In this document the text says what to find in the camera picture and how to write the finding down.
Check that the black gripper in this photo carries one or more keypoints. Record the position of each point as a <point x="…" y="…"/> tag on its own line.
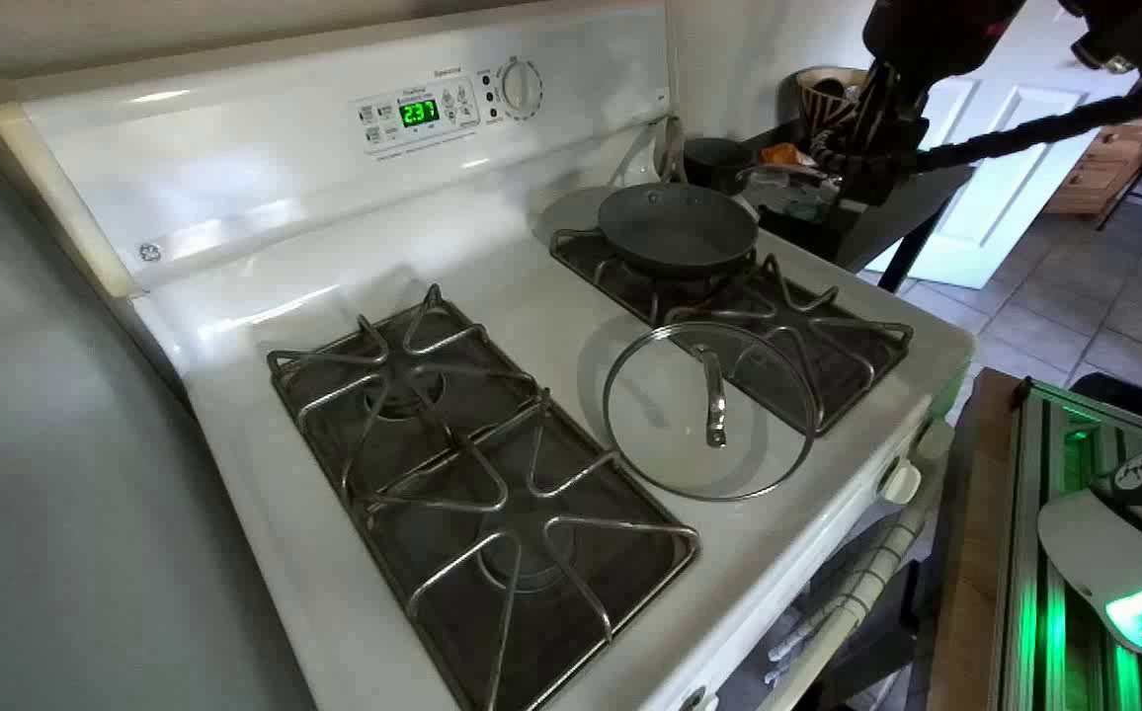
<point x="894" y="104"/>

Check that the white round dial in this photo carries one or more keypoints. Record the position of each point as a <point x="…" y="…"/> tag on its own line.
<point x="524" y="87"/>

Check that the black flat device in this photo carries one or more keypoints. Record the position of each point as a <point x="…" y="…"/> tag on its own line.
<point x="1127" y="397"/>

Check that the black deep pot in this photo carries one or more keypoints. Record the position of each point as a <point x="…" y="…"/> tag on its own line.
<point x="716" y="161"/>

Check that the oven control panel display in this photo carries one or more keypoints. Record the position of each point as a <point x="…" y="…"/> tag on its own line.
<point x="416" y="112"/>

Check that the black frying pan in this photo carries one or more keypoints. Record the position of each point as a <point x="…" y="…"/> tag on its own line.
<point x="672" y="232"/>

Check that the white door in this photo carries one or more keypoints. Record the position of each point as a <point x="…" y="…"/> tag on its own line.
<point x="1006" y="198"/>

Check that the white stove knob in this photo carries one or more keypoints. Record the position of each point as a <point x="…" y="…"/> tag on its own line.
<point x="904" y="480"/>

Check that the brown wooden board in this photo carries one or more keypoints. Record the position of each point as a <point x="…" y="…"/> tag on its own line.
<point x="971" y="556"/>

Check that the brown wooden furniture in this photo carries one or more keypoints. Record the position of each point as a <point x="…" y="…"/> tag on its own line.
<point x="1124" y="164"/>

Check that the brown round container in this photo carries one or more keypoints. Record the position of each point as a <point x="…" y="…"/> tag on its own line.
<point x="815" y="99"/>

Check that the black gas burner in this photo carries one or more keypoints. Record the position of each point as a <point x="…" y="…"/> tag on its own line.
<point x="753" y="359"/>
<point x="406" y="393"/>
<point x="524" y="557"/>

